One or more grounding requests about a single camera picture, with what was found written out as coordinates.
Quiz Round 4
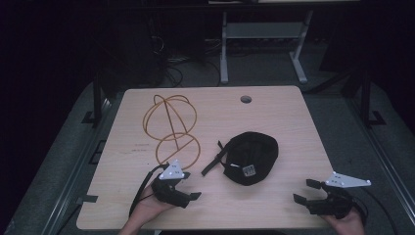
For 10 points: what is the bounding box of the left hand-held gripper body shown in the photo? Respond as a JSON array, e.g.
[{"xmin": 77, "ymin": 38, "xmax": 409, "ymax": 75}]
[{"xmin": 151, "ymin": 159, "xmax": 193, "ymax": 210}]

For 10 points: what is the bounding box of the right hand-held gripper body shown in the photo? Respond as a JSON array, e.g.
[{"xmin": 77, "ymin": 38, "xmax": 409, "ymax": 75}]
[{"xmin": 306, "ymin": 171, "xmax": 372, "ymax": 220}]

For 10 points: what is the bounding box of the orange wire hat stand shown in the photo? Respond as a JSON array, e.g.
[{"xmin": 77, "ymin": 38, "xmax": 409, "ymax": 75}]
[{"xmin": 142, "ymin": 94, "xmax": 202, "ymax": 171}]

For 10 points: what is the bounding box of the black cap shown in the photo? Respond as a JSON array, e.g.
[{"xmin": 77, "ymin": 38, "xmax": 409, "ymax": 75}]
[{"xmin": 201, "ymin": 130, "xmax": 280, "ymax": 187}]

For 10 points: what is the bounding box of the person's right hand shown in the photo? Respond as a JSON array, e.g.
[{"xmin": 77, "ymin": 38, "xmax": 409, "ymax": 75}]
[{"xmin": 320, "ymin": 208, "xmax": 367, "ymax": 235}]

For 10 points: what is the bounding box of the person's left hand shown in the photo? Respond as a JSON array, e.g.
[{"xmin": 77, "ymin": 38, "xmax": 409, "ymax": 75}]
[{"xmin": 129, "ymin": 185, "xmax": 176, "ymax": 227}]

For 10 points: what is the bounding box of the dark tape strip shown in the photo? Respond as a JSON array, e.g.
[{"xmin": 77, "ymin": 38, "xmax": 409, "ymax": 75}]
[{"xmin": 75, "ymin": 194, "xmax": 99, "ymax": 206}]

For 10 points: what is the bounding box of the black metal stand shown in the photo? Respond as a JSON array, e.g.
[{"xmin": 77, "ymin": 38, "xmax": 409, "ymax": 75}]
[
  {"xmin": 81, "ymin": 70, "xmax": 114, "ymax": 129},
  {"xmin": 357, "ymin": 63, "xmax": 388, "ymax": 129}
]

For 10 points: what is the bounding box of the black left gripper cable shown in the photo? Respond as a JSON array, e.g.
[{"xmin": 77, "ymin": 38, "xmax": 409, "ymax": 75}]
[{"xmin": 128, "ymin": 164, "xmax": 170, "ymax": 217}]

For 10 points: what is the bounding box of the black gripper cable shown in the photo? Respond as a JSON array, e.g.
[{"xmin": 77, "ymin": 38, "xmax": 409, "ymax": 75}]
[
  {"xmin": 128, "ymin": 164, "xmax": 170, "ymax": 217},
  {"xmin": 351, "ymin": 187, "xmax": 399, "ymax": 235}
]

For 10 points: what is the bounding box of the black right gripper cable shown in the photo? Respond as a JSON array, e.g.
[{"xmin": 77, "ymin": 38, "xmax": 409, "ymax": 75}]
[{"xmin": 351, "ymin": 187, "xmax": 399, "ymax": 235}]

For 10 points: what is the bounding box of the tangle of floor cables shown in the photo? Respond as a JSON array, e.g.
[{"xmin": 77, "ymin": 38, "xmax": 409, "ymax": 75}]
[{"xmin": 148, "ymin": 32, "xmax": 223, "ymax": 88}]

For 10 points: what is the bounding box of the white metal desk frame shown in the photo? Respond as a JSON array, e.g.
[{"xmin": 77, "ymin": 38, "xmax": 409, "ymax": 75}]
[{"xmin": 219, "ymin": 9, "xmax": 315, "ymax": 85}]

